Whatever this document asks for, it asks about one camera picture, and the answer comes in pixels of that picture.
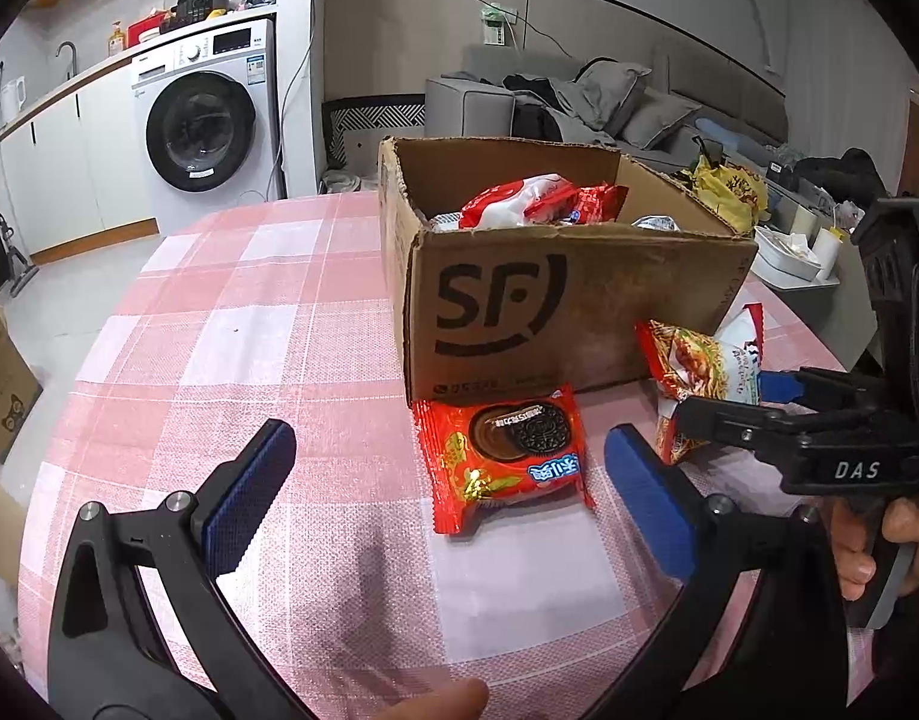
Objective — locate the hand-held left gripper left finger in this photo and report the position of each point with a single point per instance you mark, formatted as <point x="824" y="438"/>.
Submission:
<point x="249" y="495"/>

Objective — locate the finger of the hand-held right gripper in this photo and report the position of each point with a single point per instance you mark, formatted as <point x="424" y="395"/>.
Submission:
<point x="819" y="386"/>
<point x="729" y="420"/>

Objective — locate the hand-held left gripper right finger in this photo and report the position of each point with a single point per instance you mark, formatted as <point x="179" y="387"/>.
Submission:
<point x="647" y="495"/>

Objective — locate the orange noodle snack packet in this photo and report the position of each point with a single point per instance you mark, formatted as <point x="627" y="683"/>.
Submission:
<point x="692" y="360"/>

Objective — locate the red cookie packet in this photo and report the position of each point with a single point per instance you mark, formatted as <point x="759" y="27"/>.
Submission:
<point x="504" y="465"/>

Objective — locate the brown cardboard box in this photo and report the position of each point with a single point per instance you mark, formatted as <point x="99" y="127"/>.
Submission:
<point x="617" y="315"/>

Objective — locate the silver printed snack bag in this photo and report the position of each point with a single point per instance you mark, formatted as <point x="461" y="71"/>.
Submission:
<point x="654" y="223"/>

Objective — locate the white and red snack bag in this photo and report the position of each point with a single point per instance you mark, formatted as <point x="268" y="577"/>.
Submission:
<point x="512" y="202"/>

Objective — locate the person's right hand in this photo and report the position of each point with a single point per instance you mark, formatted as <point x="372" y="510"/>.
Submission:
<point x="853" y="570"/>

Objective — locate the person's left hand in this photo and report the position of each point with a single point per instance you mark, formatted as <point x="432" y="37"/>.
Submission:
<point x="444" y="701"/>

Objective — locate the white side table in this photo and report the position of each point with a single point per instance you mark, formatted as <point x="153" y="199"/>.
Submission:
<point x="853" y="315"/>

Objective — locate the white cup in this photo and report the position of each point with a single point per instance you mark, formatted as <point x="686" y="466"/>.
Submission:
<point x="831" y="255"/>

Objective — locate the white plastic tray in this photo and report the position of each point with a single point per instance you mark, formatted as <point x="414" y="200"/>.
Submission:
<point x="785" y="259"/>

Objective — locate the pink checkered tablecloth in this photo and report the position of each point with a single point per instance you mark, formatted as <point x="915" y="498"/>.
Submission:
<point x="279" y="330"/>

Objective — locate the black bag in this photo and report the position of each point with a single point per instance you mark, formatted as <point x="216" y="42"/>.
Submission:
<point x="842" y="176"/>

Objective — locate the yellow plastic bag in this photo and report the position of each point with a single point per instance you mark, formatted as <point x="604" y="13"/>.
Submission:
<point x="729" y="195"/>

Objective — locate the small cardboard box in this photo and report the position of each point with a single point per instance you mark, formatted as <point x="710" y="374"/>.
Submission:
<point x="1" y="390"/>

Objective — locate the floor mop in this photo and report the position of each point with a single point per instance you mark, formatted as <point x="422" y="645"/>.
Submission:
<point x="16" y="262"/>

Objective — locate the silver foil packet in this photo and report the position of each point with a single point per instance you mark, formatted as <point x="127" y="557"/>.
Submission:
<point x="446" y="222"/>

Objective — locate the pile of dark clothes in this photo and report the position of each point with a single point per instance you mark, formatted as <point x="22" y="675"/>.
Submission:
<point x="549" y="105"/>

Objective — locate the white washing machine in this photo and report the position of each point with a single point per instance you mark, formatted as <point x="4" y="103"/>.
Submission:
<point x="204" y="127"/>

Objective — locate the white counter cabinet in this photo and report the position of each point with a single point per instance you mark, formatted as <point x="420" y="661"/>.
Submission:
<point x="76" y="165"/>

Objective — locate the dark patterned panel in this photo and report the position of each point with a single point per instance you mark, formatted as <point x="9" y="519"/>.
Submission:
<point x="369" y="127"/>

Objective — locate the grey sofa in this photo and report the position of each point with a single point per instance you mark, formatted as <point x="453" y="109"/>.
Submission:
<point x="459" y="105"/>

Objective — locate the white electric kettle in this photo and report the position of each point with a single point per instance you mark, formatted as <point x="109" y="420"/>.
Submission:
<point x="13" y="101"/>

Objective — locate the yellow bottle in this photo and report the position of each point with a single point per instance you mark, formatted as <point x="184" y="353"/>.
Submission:
<point x="115" y="39"/>

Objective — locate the red box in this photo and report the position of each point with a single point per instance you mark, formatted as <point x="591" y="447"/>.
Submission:
<point x="148" y="30"/>

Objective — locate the metal faucet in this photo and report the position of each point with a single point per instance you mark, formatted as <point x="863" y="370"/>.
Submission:
<point x="69" y="52"/>

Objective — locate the black rice cooker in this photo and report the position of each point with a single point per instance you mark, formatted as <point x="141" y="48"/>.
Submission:
<point x="204" y="4"/>

